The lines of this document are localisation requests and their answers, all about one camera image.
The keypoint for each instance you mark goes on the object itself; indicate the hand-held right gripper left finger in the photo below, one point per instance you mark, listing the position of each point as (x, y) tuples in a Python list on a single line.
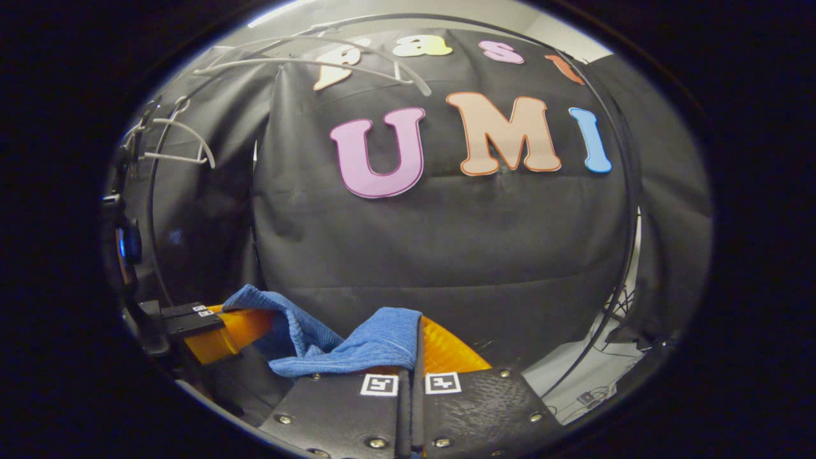
[(344, 414)]

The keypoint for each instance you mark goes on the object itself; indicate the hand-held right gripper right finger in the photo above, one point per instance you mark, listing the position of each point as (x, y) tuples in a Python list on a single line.
[(472, 414)]

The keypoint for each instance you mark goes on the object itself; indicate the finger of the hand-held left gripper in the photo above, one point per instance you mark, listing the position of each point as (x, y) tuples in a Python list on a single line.
[(185, 309), (217, 341)]

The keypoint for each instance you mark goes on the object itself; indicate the white plastic clothes hanger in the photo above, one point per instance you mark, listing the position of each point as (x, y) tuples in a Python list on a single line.
[(306, 62), (178, 157)]

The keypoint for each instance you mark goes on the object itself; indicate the black clothes rack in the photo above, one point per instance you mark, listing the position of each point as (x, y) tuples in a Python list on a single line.
[(635, 204)]

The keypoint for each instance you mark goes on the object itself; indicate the black backdrop cloth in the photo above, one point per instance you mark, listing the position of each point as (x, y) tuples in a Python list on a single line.
[(446, 255)]

